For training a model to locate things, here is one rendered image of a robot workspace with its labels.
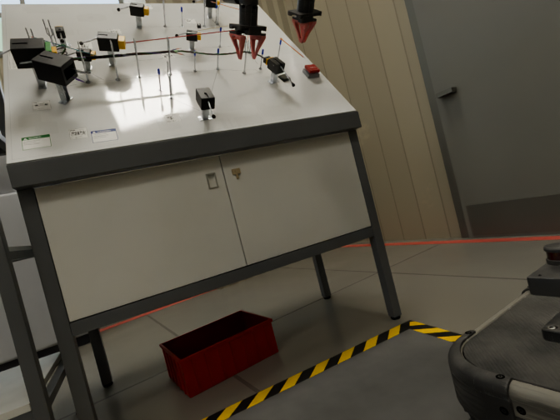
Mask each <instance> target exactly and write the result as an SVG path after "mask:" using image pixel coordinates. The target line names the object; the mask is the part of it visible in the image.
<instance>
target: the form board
mask: <svg viewBox="0 0 560 420"><path fill-rule="evenodd" d="M221 4H223V5H226V6H223V5H220V7H219V12H218V23H219V25H216V23H215V21H216V8H213V9H212V19H209V18H208V7H206V8H205V25H206V27H203V25H204V6H203V3H165V18H166V25H167V27H164V15H163V4H162V3H144V5H151V6H152V8H153V9H149V15H148V16H146V15H145V16H144V17H141V19H142V29H140V28H136V26H137V23H136V16H131V15H130V9H129V7H128V6H129V5H130V3H73V4H1V11H2V52H5V51H7V50H9V49H10V38H28V34H29V36H31V37H30V38H32V36H34V37H35V38H43V39H44V40H46V41H49V42H51V39H50V37H49V36H48V35H47V33H46V29H45V27H44V24H43V20H44V22H45V25H46V28H48V30H49V32H50V35H52V33H51V29H50V27H49V24H48V20H49V22H50V25H51V28H52V29H53V31H54V35H55V38H56V40H57V43H60V41H59V38H57V34H56V32H55V27H57V26H63V28H64V32H65V35H66V38H65V39H66V43H70V44H71V47H66V52H67V55H68V54H70V53H75V52H76V51H77V50H74V49H77V48H79V47H78V42H86V41H88V40H91V39H94V38H96V37H97V35H98V32H108V29H120V30H121V32H122V34H118V36H125V40H126V42H133V39H134V40H135V41H143V40H150V39H158V38H166V37H169V38H171V37H175V34H181V33H185V32H186V31H187V29H188V30H201V31H197V32H198V33H209V34H202V35H201V40H197V42H194V46H195V50H196V52H199V53H218V48H219V53H234V52H236V49H235V47H234V45H233V42H232V40H231V38H230V36H229V32H221V46H222V47H218V46H219V43H220V27H222V31H228V30H235V28H234V29H231V28H229V26H228V25H229V23H237V24H239V10H238V9H239V5H238V4H231V3H221ZM227 6H229V7H227ZM125 7H128V8H125ZM181 7H182V14H181ZM117 8H124V9H122V10H120V12H119V11H118V10H117ZM235 8H237V9H235ZM184 19H195V20H196V22H197V23H191V24H187V23H186V21H185V20H184ZM199 23H200V24H201V28H197V25H199ZM181 25H183V26H184V27H181ZM257 25H261V26H265V27H267V31H266V32H265V31H262V33H266V39H265V41H264V43H263V44H262V46H261V47H260V49H259V51H258V54H259V55H262V50H263V49H264V52H263V55H262V56H263V57H267V56H270V57H274V58H275V57H278V50H279V45H280V44H279V43H280V38H282V44H281V47H280V52H279V57H278V58H279V59H280V60H282V61H283V62H284V63H285V68H284V71H285V73H286V74H287V75H288V76H289V77H290V78H291V81H292V82H293V83H295V87H293V86H292V84H291V82H290V81H286V82H284V81H282V80H281V79H280V78H279V77H278V78H277V80H278V81H279V82H276V83H274V84H270V83H269V82H268V81H269V80H270V79H271V74H272V72H271V71H270V70H269V69H268V65H267V66H266V64H265V63H264V62H263V59H262V70H260V69H259V68H260V65H261V57H259V56H257V57H256V59H253V57H252V54H249V53H248V54H247V59H246V67H245V72H246V74H242V72H243V69H244V61H245V52H244V53H243V54H242V60H240V59H238V55H237V54H236V53H235V54H228V55H204V54H197V53H196V70H197V71H196V72H194V71H193V70H194V53H190V52H180V53H182V54H183V55H180V54H177V53H174V56H175V57H174V58H170V61H171V73H172V76H171V89H172V96H173V99H169V98H168V97H169V96H170V91H169V79H168V73H169V60H168V58H163V56H162V55H161V54H152V55H137V59H138V65H139V71H140V75H141V76H142V78H137V76H138V66H137V59H136V56H128V57H115V59H116V60H117V74H118V77H119V78H120V79H121V80H120V81H116V80H115V79H116V78H117V75H116V71H115V67H109V59H108V58H99V59H96V60H92V61H91V62H90V64H91V66H92V73H93V75H87V76H88V80H89V81H91V83H89V84H87V83H86V81H87V78H86V75H83V76H78V77H77V78H78V79H80V80H82V81H84V82H80V81H78V80H76V78H75V79H74V80H73V81H72V82H71V83H69V84H68V85H67V90H68V94H69V96H70V97H73V98H72V99H71V100H70V101H69V102H68V103H67V104H66V105H64V104H61V103H58V102H59V101H60V100H61V98H60V96H59V93H58V89H57V87H56V84H55V83H51V82H47V89H38V82H37V79H36V77H35V75H34V72H33V69H32V68H24V69H11V70H8V53H4V54H3V55H2V60H3V85H4V110H5V134H6V159H7V165H11V164H16V163H26V162H32V161H37V160H43V159H49V158H59V157H64V156H70V155H75V154H81V153H91V152H96V151H102V150H108V149H114V148H124V147H129V146H135V145H140V144H146V143H156V142H161V141H167V140H173V139H179V138H189V137H194V136H199V135H205V134H210V133H220V132H226V131H232V130H238V129H243V128H253V127H259V126H264V125H270V124H275V123H285V122H291V121H297V120H303V119H308V118H318V117H324V116H329V115H335V114H340V113H350V112H356V109H355V108H354V107H353V106H352V105H351V104H350V103H349V102H348V101H347V100H346V99H345V97H344V96H343V95H342V94H341V93H340V92H339V91H338V90H337V89H336V88H335V87H334V86H333V85H332V84H331V83H330V82H329V81H328V80H327V79H326V78H325V77H324V76H323V74H322V73H321V72H319V74H320V75H319V77H315V78H307V77H306V75H305V74H304V73H303V69H304V68H305V67H304V66H305V65H309V64H312V63H311V61H310V60H309V59H308V58H307V57H306V56H305V55H304V54H303V53H302V52H301V51H300V49H299V48H298V47H297V46H296V45H295V44H294V43H293V42H292V41H291V40H290V39H289V37H288V36H287V35H286V34H285V33H284V32H283V31H282V30H281V29H280V28H279V27H278V25H277V24H276V23H275V22H274V21H273V20H272V19H271V18H270V17H269V16H268V15H267V14H266V13H265V12H264V11H263V10H262V9H261V8H260V7H259V6H258V10H257ZM224 26H227V27H224ZM25 28H27V32H28V34H27V32H26V29H25ZM30 28H31V29H32V33H33V35H32V33H31V30H30ZM208 28H211V29H208ZM202 29H206V30H202ZM214 32H216V33H214ZM283 40H284V41H285V42H286V43H285V42H284V41H283ZM287 43H288V44H289V45H290V46H291V47H289V46H288V45H287ZM136 46H137V52H138V53H144V52H159V51H167V50H168V41H167V39H159V40H152V41H146V42H136ZM71 48H74V49H71ZM292 48H294V49H295V50H296V51H298V52H299V53H300V54H301V55H303V56H304V57H302V56H301V55H300V54H298V53H297V52H296V51H294V50H293V49H292ZM184 55H185V56H184ZM167 61H168V67H167ZM217 64H218V68H219V70H216V68H217ZM158 68H159V69H160V81H161V89H162V92H159V91H158V90H159V89H160V87H159V79H158ZM196 88H210V90H211V91H212V94H213V95H214V97H215V108H214V109H212V112H213V114H214V115H215V116H216V118H214V119H211V120H204V121H199V119H198V117H199V116H202V110H201V108H200V107H199V106H198V103H197V101H196ZM47 100H50V103H51V108H52V109H47V110H39V111H33V104H32V102H39V101H47ZM168 113H178V114H179V116H180V118H181V119H182V121H180V122H170V123H167V121H166V119H165V117H164V116H163V114H168ZM75 128H87V134H88V137H85V138H79V139H73V140H70V137H69V131H68V129H75ZM109 128H116V129H117V135H118V138H119V140H115V141H108V142H97V143H92V139H91V134H90V131H95V130H103V129H109ZM49 133H50V136H51V140H52V147H42V148H37V149H31V150H26V151H22V144H21V138H25V137H31V136H37V135H43V134H49Z"/></svg>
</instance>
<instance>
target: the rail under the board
mask: <svg viewBox="0 0 560 420"><path fill-rule="evenodd" d="M361 126H362V124H361V121H360V117H359V114H358V111H356V112H346V113H340V114H335V115H329V116H324V117H314V118H308V119H303V120H297V121H291V122H281V123H275V124H270V125H264V126H259V127H249V128H243V129H238V130H232V131H226V132H216V133H210V134H205V135H199V136H194V137H184V138H179V139H173V140H167V141H161V142H151V143H146V144H140V145H135V146H129V147H119V148H114V149H108V150H102V151H96V152H86V153H81V154H75V155H70V156H64V157H54V158H49V159H43V160H37V161H32V162H22V163H16V164H11V165H7V166H6V167H7V172H8V176H9V179H10V182H11V185H12V188H13V189H15V190H23V189H27V188H40V187H44V186H49V185H53V184H59V183H67V182H71V181H77V180H81V179H86V178H95V177H100V176H104V175H109V174H114V173H122V172H127V171H132V170H137V169H142V168H150V167H155V166H160V165H164V164H169V163H178V162H183V161H187V160H193V159H197V158H205V157H211V156H215V155H220V154H224V153H234V152H238V151H243V150H248V149H253V148H261V147H266V146H271V145H276V144H280V143H289V142H294V141H298V140H303V139H308V138H316V137H321V136H327V135H331V134H336V133H345V132H348V131H352V130H356V129H358V128H360V127H361Z"/></svg>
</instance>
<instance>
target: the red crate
mask: <svg viewBox="0 0 560 420"><path fill-rule="evenodd" d="M272 321H273V320H272V319H271V318H270V317H264V316H261V315H257V314H255V313H251V312H246V311H243V310H240V311H237V312H235V313H232V314H230V315H228V316H226V317H222V318H220V319H218V320H216V321H214V322H210V323H209V324H207V325H204V326H202V327H199V328H197V329H194V330H192V331H191V332H187V333H184V334H183V335H181V336H178V337H175V338H173V339H171V340H169V341H166V342H163V343H161V344H159V346H160V348H161V349H162V352H163V356H164V359H165V363H166V365H167V371H168V375H169V377H170V378H171V379H172V380H173V381H174V382H175V383H176V384H177V386H179V387H180V388H181V390H183V391H184V392H185V394H187V395H188V396H189V397H190V398H192V397H194V396H196V395H198V394H199V393H202V392H204V391H205V390H207V389H209V388H211V387H213V386H215V385H217V384H219V383H220V382H222V381H224V380H226V379H228V378H230V377H232V376H233V375H235V374H237V373H240V372H241V371H243V370H245V369H247V368H249V367H251V366H252V365H254V364H256V363H259V362H261V361H262V360H263V359H265V358H268V357H270V356H272V355H273V354H275V353H277V352H278V346H277V343H276V339H275V336H274V332H273V326H272V323H271V322H272Z"/></svg>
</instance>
